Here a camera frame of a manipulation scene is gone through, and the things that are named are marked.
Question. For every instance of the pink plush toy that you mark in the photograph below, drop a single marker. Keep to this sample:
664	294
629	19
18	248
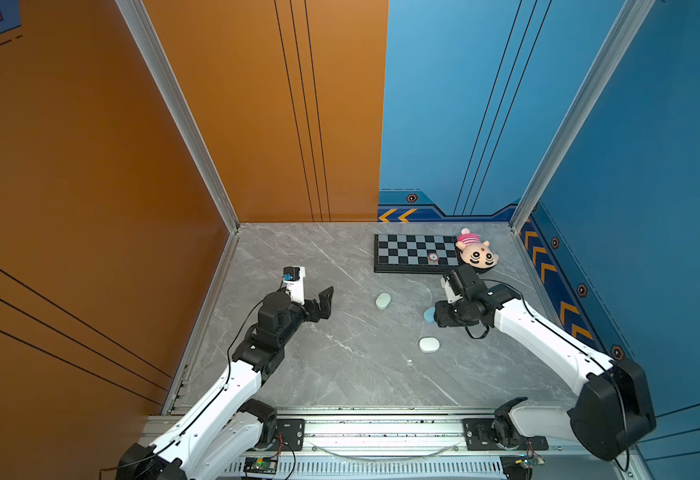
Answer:
475	252

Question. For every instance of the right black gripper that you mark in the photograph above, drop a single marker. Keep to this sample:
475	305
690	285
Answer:
441	315

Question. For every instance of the left green circuit board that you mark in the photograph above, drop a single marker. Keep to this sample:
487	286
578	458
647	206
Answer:
260	467

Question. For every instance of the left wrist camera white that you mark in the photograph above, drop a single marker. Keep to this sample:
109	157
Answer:
293	281

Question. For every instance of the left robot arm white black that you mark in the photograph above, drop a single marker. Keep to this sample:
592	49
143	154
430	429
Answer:
228	421

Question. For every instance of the right green circuit board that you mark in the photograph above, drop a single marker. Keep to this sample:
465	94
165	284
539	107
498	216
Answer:
530	461

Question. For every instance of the white earbud case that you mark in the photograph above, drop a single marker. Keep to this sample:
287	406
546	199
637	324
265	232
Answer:
429	345

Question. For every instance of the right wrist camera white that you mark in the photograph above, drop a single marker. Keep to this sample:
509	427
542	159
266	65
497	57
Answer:
451	296

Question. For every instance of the blue earbud case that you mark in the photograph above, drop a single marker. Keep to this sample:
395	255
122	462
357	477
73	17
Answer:
429	315

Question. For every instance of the left aluminium corner post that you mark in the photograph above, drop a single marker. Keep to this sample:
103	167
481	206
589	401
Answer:
145	35

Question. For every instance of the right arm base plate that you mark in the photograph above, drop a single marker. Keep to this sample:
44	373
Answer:
480	435

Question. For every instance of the green circuit board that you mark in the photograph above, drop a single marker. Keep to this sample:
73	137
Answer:
530	461
260	467

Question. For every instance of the black grey checkerboard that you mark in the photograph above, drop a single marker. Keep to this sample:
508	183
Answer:
408	253

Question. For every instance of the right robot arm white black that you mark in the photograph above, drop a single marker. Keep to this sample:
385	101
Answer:
613	409

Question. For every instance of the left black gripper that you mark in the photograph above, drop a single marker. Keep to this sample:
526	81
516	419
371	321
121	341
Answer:
323	309

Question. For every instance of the aluminium corner post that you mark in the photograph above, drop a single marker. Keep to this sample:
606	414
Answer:
145	35
616	43

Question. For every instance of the right aluminium corner post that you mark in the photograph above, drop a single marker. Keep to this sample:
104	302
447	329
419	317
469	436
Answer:
616	43

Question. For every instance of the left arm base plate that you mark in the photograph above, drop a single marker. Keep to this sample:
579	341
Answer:
289	430

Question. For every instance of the mint green earbud case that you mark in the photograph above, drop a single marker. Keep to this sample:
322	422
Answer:
383	301

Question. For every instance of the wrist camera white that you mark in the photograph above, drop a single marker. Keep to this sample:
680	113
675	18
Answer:
293	281
451	296

